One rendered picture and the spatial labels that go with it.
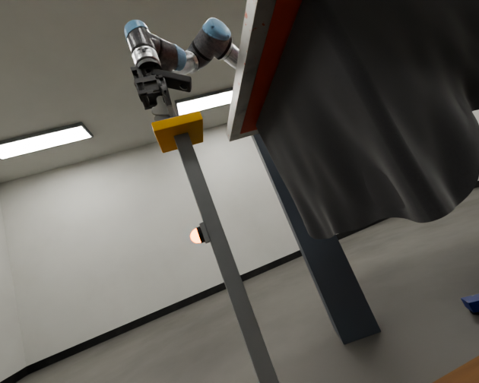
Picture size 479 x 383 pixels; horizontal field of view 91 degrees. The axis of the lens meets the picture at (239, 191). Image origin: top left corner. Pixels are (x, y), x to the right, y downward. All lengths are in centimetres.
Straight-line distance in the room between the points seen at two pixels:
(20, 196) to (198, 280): 332
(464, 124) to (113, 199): 458
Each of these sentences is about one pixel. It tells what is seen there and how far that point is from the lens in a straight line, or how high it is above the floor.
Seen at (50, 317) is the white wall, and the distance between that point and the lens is 494.
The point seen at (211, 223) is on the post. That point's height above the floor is 66.
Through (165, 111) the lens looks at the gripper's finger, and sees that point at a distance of 72.
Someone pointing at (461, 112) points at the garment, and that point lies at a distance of 54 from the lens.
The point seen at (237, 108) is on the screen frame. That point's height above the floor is 95.
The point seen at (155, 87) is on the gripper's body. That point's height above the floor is 108.
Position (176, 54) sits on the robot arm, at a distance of 94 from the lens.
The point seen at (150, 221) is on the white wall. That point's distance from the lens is 445.
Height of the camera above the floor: 59
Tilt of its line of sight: 12 degrees up
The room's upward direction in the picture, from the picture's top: 22 degrees counter-clockwise
